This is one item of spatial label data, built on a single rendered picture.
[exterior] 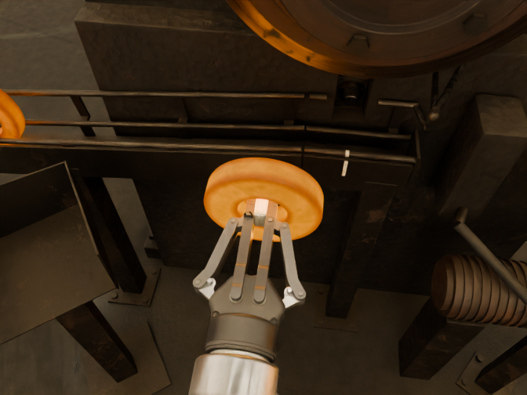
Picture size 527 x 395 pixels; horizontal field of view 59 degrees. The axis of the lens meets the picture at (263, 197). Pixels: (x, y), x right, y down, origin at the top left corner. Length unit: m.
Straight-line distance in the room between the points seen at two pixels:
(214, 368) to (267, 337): 0.06
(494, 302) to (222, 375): 0.63
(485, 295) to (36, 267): 0.81
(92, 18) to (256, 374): 0.64
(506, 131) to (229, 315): 0.53
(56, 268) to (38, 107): 1.34
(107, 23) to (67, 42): 1.60
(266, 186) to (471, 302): 0.54
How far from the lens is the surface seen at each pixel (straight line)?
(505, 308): 0.99
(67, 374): 1.47
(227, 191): 0.56
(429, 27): 0.56
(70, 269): 0.87
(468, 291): 0.96
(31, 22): 2.66
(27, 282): 0.89
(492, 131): 0.81
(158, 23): 0.83
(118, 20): 0.85
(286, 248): 0.54
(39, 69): 2.34
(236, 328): 0.48
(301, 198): 0.55
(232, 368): 0.46
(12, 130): 1.04
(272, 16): 0.63
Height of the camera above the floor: 1.32
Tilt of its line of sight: 54 degrees down
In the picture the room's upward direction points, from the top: straight up
